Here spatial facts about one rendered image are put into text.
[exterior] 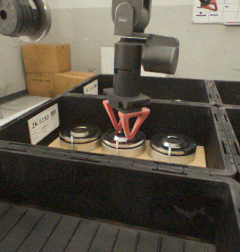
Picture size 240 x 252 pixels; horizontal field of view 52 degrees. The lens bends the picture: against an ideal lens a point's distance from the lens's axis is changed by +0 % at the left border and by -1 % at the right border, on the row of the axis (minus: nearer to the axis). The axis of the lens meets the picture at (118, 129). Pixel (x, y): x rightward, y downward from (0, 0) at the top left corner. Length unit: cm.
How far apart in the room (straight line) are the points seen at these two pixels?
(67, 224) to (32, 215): 6
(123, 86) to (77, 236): 29
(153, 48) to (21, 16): 61
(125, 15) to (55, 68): 352
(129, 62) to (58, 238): 33
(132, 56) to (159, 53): 5
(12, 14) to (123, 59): 58
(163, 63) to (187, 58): 316
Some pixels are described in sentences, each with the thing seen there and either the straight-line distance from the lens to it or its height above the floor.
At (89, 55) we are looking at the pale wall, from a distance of 412.
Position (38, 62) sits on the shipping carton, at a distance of 412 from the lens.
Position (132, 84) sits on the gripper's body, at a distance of 51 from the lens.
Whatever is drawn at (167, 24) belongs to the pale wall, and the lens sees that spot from 366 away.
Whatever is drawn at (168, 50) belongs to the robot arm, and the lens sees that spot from 48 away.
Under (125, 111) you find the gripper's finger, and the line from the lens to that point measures 50.
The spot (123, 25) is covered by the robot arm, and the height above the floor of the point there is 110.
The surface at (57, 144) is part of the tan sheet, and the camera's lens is 63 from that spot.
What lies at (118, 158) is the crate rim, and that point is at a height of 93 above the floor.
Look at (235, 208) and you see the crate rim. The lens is 29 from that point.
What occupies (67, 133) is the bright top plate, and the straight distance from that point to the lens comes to 60.
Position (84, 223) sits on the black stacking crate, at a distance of 40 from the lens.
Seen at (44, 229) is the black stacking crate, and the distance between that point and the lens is 40.
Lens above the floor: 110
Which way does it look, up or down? 23 degrees down
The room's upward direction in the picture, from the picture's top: straight up
